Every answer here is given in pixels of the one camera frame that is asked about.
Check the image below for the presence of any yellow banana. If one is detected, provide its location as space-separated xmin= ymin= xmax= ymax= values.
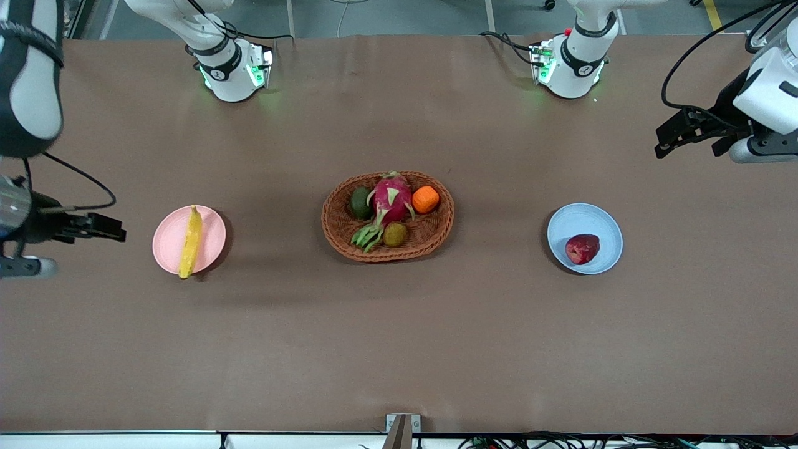
xmin=178 ymin=205 xmax=203 ymax=279

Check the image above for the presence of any red apple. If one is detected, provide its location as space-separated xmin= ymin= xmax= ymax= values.
xmin=565 ymin=234 xmax=601 ymax=266

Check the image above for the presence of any pink plate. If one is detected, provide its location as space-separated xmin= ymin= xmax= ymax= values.
xmin=152 ymin=205 xmax=227 ymax=276

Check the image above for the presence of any blue plate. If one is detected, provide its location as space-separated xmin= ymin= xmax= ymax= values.
xmin=547 ymin=203 xmax=623 ymax=275

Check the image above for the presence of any dark green avocado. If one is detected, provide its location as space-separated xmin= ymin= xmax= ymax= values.
xmin=349 ymin=186 xmax=373 ymax=220

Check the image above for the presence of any brown wicker basket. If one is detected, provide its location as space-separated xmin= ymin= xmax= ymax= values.
xmin=321 ymin=170 xmax=455 ymax=263

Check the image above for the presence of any orange fruit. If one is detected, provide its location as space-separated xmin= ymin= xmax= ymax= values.
xmin=411 ymin=185 xmax=440 ymax=215

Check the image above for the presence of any pink dragon fruit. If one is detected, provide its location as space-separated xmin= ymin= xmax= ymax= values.
xmin=350 ymin=171 xmax=415 ymax=253

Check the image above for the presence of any brown table cover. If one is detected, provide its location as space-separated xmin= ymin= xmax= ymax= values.
xmin=0 ymin=34 xmax=798 ymax=436

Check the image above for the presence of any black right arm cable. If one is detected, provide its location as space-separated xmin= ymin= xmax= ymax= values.
xmin=22 ymin=152 xmax=117 ymax=214

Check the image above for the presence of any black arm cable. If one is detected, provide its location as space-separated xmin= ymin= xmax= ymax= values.
xmin=661 ymin=0 xmax=798 ymax=116
xmin=22 ymin=152 xmax=117 ymax=214

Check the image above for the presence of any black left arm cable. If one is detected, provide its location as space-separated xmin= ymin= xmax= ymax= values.
xmin=661 ymin=0 xmax=798 ymax=116

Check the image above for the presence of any black base cable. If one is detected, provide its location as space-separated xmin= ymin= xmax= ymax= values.
xmin=479 ymin=31 xmax=538 ymax=67
xmin=221 ymin=22 xmax=295 ymax=46

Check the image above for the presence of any white floor cable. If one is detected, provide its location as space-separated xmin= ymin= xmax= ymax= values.
xmin=329 ymin=0 xmax=370 ymax=38

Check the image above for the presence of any black cable bundle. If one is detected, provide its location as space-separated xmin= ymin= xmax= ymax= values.
xmin=458 ymin=432 xmax=798 ymax=449

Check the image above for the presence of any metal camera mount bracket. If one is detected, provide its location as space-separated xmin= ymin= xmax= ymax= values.
xmin=385 ymin=413 xmax=421 ymax=449

